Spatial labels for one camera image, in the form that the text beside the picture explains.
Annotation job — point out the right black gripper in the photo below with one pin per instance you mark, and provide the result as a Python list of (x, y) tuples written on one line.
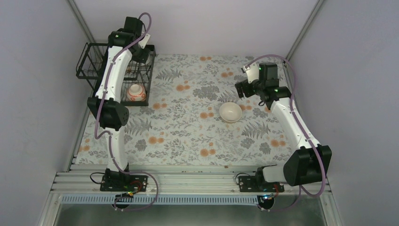
[(247, 92)]

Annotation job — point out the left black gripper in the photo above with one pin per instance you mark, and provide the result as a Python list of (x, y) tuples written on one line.
[(143, 59)]

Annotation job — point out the black wire dish rack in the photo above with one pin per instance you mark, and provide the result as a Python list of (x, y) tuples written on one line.
[(92, 64)]

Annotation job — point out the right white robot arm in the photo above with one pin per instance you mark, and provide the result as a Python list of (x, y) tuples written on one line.
[(310, 160)]

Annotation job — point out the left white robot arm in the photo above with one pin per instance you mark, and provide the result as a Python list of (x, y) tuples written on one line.
[(124, 45)]

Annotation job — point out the red patterned white bowl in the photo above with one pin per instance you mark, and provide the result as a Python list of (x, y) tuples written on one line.
[(136, 93)]

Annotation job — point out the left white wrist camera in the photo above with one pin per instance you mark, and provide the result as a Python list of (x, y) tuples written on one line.
[(143, 42)]

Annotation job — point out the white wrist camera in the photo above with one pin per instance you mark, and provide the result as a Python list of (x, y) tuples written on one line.
[(252, 72), (143, 42)]

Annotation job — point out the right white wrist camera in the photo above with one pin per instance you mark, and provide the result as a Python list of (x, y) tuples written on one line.
[(252, 72)]

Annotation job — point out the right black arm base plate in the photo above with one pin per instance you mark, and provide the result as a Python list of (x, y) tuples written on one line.
[(250, 184)]

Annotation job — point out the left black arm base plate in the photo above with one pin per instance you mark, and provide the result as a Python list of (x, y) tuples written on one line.
[(113, 181)]

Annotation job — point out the aluminium rail frame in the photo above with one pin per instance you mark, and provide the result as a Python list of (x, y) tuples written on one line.
[(190, 184)]

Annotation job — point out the grey slotted cable duct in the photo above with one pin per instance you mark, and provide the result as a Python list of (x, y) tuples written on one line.
[(142, 199)]

